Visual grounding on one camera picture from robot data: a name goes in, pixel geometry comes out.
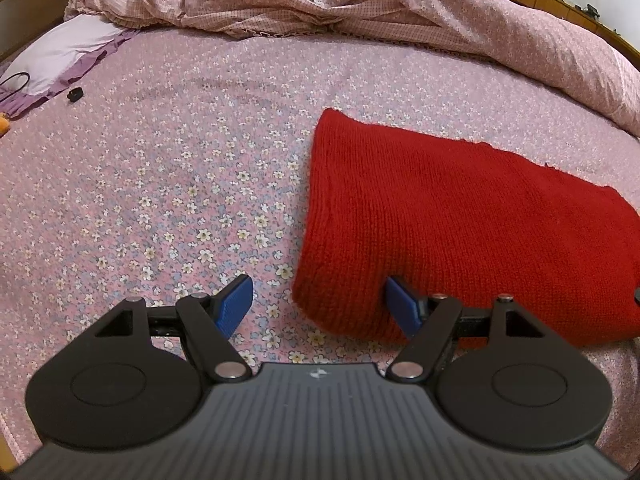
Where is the red knitted sweater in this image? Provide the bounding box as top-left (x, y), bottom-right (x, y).
top-left (291, 107), bottom-right (640, 352)

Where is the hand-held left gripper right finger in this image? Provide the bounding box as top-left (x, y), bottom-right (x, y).
top-left (383, 275), bottom-right (547, 381)

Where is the white pillow with purple frill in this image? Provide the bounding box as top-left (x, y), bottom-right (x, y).
top-left (0, 12), bottom-right (143, 120)

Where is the black cable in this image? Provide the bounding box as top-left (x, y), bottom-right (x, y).
top-left (0, 72), bottom-right (30, 97)

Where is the pink floral quilt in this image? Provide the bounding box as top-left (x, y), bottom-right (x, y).
top-left (65, 0), bottom-right (640, 137)

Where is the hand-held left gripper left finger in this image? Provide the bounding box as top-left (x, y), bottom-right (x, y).
top-left (92, 274), bottom-right (254, 382)

